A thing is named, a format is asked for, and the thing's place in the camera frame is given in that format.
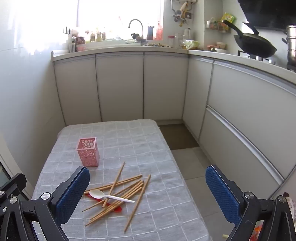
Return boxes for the wall shelf with packets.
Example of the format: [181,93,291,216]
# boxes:
[206,17,232,33]

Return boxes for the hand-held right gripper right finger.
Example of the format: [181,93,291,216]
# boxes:
[205,165,296,241]

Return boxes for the black range hood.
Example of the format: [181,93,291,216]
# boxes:
[237,0,296,29]

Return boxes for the white cabinet door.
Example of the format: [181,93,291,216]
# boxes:
[54,54,102,127]
[143,52,189,120]
[183,57,214,139]
[95,52,145,122]

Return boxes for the grey checked tablecloth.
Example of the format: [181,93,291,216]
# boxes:
[31,119,214,241]

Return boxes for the chrome kitchen faucet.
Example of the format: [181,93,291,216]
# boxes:
[128,19,144,39]

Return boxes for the white plastic spoon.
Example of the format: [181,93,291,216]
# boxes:
[89,189,135,203]

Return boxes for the yellow green plastic bag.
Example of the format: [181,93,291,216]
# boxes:
[183,39,200,50]

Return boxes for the pink perforated utensil holder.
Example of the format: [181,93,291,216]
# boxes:
[76,137,100,167]

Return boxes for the set of wooden chopsticks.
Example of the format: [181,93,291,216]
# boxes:
[82,161,151,232]

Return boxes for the black wok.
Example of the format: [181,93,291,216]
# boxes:
[222,20,277,58]

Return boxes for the gas stove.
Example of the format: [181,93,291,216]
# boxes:
[237,51,296,70]

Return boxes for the orange red packet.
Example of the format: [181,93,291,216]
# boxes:
[253,222,264,241]

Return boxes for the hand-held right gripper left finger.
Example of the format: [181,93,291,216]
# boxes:
[0,166,90,241]

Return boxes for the hanging kitchen utensils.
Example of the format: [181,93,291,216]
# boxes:
[172,2,192,27]

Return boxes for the stainless steel pot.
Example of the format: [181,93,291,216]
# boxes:
[282,24,296,70]

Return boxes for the bright window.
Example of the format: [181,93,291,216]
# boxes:
[76,0,164,40]

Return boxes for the white cabinet drawer front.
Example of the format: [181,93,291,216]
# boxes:
[206,60,296,180]
[199,105,285,193]

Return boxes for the dark cloth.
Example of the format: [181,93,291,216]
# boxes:
[131,34,148,43]

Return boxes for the brown floor mat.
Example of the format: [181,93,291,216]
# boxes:
[158,124,200,150]

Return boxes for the red plastic spoon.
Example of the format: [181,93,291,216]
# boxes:
[84,193,123,212]

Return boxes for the yellow green snack packet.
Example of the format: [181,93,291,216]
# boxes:
[220,12,236,24]

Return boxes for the white kitchen countertop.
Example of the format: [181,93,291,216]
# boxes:
[51,44,296,80]

